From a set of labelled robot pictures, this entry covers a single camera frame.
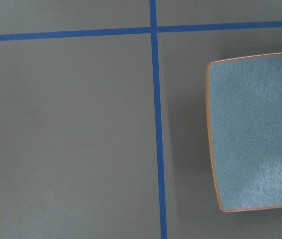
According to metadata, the square blue plate orange rim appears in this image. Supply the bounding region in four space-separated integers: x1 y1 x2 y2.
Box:
206 53 282 212

